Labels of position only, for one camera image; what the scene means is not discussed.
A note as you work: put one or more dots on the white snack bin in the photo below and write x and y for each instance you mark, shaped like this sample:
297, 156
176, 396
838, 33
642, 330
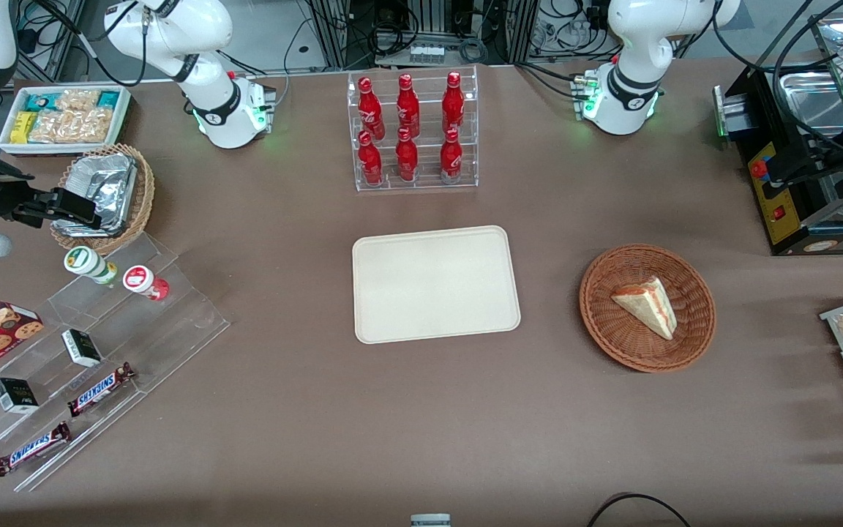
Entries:
121, 121

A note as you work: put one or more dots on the wrapped triangle sandwich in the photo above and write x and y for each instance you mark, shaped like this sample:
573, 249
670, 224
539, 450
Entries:
648, 306

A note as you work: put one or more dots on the red gum bottle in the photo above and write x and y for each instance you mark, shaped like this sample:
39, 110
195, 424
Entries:
140, 279

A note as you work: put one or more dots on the Snickers bar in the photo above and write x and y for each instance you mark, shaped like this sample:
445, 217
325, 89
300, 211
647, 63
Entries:
99, 389
32, 449

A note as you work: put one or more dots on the black sealing machine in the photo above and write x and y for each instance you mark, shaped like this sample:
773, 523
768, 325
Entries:
776, 219

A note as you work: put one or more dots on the clear acrylic bottle rack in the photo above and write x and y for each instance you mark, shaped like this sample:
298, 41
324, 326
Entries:
429, 157

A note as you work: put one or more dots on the silver foil tray stack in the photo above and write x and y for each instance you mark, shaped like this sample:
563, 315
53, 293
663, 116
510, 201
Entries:
103, 187

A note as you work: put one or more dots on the small black box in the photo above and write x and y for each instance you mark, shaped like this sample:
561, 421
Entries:
15, 396
82, 348

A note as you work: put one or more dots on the teal snack packet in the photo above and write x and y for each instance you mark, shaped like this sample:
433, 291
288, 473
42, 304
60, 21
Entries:
41, 102
107, 99

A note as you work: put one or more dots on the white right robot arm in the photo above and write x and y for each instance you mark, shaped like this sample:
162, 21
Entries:
211, 110

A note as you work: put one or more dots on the green gum bottle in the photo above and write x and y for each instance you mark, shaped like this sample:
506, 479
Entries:
83, 261

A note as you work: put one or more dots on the clear bag of crackers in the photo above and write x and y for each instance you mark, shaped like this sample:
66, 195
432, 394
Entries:
74, 126
77, 99

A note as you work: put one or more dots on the clear acrylic stepped display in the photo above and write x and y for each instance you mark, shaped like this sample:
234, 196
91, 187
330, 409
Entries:
165, 329

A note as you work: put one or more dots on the white power strip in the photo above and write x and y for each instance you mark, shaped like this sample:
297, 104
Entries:
426, 55

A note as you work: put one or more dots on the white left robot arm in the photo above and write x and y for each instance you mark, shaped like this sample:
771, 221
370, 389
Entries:
634, 95

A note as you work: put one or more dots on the yellow snack packet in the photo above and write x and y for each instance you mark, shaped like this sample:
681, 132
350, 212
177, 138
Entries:
22, 127

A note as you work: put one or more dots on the red cola bottle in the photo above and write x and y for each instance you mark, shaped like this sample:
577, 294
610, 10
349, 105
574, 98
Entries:
370, 162
407, 108
453, 102
370, 110
451, 159
407, 159

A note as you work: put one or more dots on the cream plastic tray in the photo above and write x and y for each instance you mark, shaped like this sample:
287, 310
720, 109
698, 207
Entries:
436, 285

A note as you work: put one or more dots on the light wicker basket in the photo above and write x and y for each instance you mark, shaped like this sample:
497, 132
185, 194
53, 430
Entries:
145, 194

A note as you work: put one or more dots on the brown wicker basket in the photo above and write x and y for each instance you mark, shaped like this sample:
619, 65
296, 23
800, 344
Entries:
612, 322

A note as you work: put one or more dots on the steel tray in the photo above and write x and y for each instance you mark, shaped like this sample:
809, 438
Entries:
809, 102

